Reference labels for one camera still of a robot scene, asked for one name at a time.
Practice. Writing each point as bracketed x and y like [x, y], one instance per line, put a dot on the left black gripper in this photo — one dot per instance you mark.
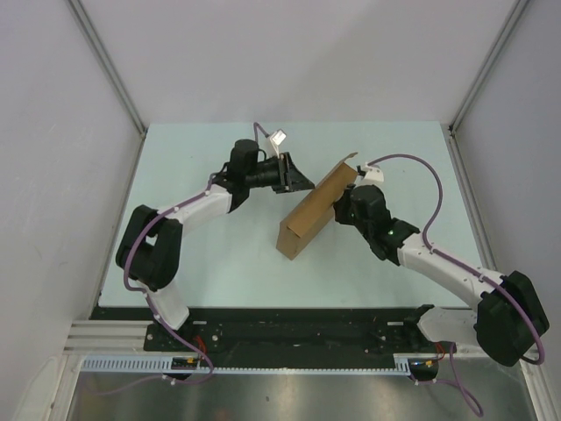
[288, 176]

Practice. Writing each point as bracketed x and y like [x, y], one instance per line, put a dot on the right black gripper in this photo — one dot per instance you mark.
[340, 206]

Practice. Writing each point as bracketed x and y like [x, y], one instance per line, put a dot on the brown cardboard box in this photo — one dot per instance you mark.
[315, 210]

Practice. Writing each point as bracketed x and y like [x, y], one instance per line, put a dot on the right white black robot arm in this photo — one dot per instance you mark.
[508, 318]

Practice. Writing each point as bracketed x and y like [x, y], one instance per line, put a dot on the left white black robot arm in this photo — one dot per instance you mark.
[150, 250]

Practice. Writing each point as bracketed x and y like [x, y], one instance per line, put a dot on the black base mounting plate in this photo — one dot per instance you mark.
[218, 330]

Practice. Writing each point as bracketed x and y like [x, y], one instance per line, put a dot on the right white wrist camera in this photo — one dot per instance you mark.
[370, 175]

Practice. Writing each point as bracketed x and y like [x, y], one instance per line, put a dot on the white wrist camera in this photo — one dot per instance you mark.
[273, 142]
[370, 175]

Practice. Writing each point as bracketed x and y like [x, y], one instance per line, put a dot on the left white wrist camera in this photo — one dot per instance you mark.
[273, 142]

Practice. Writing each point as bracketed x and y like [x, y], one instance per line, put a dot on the left aluminium frame post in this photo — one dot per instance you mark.
[107, 65]

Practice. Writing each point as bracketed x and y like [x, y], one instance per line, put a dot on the aluminium frame post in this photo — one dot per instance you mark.
[107, 65]
[504, 35]

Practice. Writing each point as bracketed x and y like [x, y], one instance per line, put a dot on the grey slotted cable duct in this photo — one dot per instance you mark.
[183, 365]

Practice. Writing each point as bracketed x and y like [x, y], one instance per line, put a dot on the right aluminium frame post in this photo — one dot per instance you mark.
[504, 35]

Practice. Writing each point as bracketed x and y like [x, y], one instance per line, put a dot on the aluminium front rail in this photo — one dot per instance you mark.
[106, 337]

